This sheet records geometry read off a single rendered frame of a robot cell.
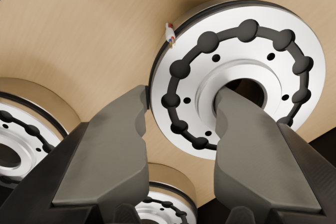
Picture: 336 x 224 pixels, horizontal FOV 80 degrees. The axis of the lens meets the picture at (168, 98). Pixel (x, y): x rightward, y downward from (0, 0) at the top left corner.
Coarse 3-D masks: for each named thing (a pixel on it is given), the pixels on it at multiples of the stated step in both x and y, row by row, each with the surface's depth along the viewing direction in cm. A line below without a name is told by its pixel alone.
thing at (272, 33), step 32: (192, 32) 10; (224, 32) 10; (256, 32) 10; (288, 32) 10; (160, 64) 11; (192, 64) 11; (288, 64) 11; (320, 64) 11; (160, 96) 12; (192, 96) 12; (288, 96) 12; (160, 128) 13; (192, 128) 13
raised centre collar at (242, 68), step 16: (224, 64) 11; (240, 64) 10; (256, 64) 10; (208, 80) 11; (224, 80) 11; (256, 80) 11; (272, 80) 11; (208, 96) 11; (272, 96) 11; (208, 112) 12; (272, 112) 12; (208, 128) 12
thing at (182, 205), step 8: (152, 192) 18; (160, 192) 18; (168, 192) 19; (144, 200) 19; (152, 200) 19; (160, 200) 19; (168, 200) 19; (176, 200) 19; (184, 200) 19; (136, 208) 20; (152, 208) 19; (160, 208) 20; (168, 208) 19; (176, 208) 20; (184, 208) 19; (192, 208) 20; (168, 216) 20; (176, 216) 20; (184, 216) 20; (192, 216) 20
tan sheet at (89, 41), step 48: (0, 0) 14; (48, 0) 13; (96, 0) 13; (144, 0) 13; (192, 0) 13; (288, 0) 13; (0, 48) 15; (48, 48) 15; (96, 48) 15; (144, 48) 15; (96, 96) 17
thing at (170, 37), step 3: (168, 24) 12; (171, 24) 12; (168, 27) 10; (165, 30) 10; (168, 30) 9; (171, 30) 9; (165, 33) 10; (168, 33) 9; (171, 33) 9; (168, 36) 9; (171, 36) 9; (174, 36) 9; (168, 39) 9; (171, 39) 9; (174, 39) 9; (171, 42) 9; (174, 42) 8; (171, 45) 8; (174, 45) 8; (171, 48) 8
